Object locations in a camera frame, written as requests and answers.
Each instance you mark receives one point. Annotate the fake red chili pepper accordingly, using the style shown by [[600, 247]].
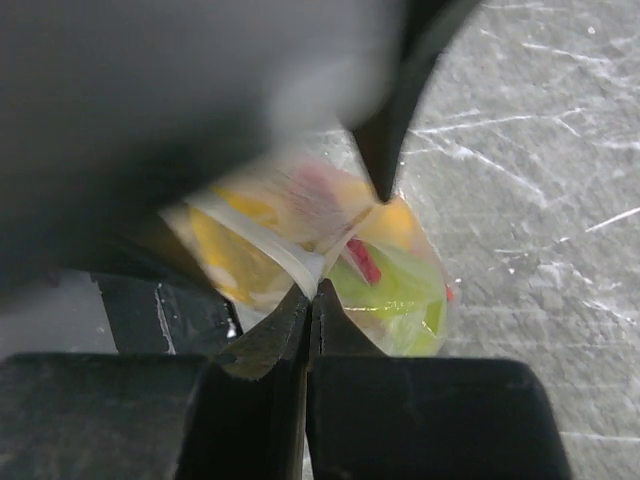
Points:
[[358, 256]]

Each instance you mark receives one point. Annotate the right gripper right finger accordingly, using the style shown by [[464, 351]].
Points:
[[333, 333]]

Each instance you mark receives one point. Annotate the fake yellow lemon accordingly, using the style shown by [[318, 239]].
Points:
[[242, 272]]

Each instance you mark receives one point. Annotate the clear zip top bag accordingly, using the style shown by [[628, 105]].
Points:
[[330, 206]]

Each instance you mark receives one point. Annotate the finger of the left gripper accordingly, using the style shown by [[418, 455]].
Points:
[[426, 30]]

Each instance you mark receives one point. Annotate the fake green apple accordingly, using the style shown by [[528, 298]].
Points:
[[405, 312]]

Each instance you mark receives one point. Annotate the fake yellow pear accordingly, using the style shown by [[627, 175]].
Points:
[[393, 224]]

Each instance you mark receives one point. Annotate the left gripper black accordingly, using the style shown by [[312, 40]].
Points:
[[111, 110]]

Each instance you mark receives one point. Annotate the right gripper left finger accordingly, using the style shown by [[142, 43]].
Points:
[[254, 354]]

